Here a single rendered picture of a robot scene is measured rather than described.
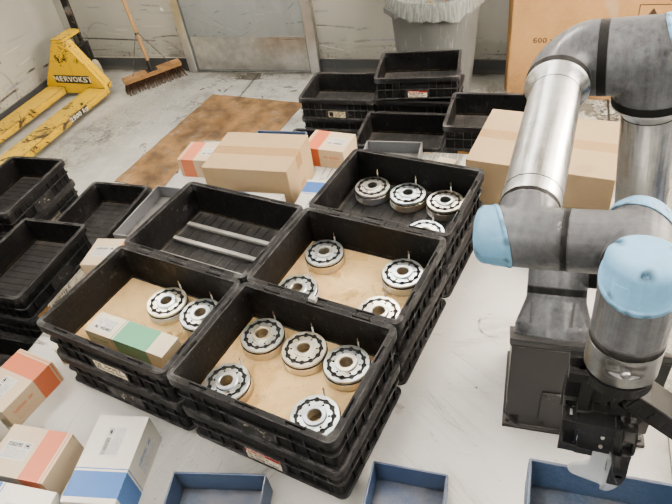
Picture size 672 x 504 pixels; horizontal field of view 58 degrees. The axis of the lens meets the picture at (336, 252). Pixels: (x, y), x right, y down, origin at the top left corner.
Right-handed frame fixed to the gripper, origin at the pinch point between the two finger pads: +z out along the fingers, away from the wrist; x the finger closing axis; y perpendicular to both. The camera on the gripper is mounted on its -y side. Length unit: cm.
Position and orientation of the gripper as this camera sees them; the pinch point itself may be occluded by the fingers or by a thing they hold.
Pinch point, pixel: (609, 480)
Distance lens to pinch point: 89.2
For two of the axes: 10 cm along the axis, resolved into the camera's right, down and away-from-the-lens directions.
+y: -9.4, -1.1, 3.2
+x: -3.3, 5.7, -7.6
